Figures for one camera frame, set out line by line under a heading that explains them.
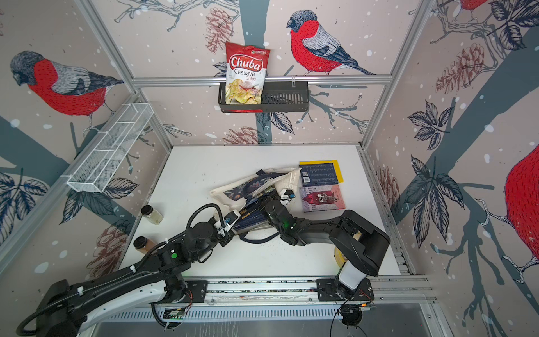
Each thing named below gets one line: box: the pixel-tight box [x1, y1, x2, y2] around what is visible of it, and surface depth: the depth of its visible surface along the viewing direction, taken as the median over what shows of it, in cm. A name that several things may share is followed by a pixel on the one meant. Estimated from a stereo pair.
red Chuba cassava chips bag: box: [225, 41, 271, 106], surface depth 86 cm
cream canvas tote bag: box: [210, 167, 302, 220], surface depth 89 cm
